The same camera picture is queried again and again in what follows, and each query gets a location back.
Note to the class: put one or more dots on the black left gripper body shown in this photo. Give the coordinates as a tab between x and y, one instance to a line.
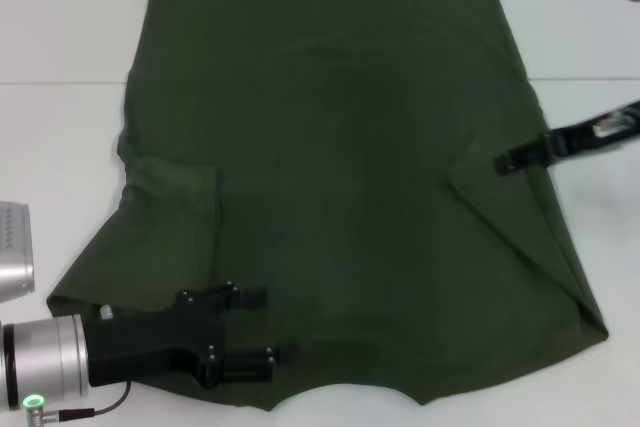
150	342

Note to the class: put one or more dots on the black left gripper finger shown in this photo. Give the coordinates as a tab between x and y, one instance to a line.
240	367
252	298

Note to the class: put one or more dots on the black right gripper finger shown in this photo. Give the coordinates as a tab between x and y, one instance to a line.
520	159

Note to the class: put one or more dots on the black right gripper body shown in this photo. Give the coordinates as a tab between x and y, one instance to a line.
590	134

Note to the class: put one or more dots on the dark green shirt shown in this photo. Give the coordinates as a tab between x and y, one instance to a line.
350	147

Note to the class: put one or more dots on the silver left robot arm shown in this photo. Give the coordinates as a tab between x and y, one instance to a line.
40	362

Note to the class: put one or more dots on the small silver cylindrical plug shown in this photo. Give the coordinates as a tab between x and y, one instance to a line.
106	312

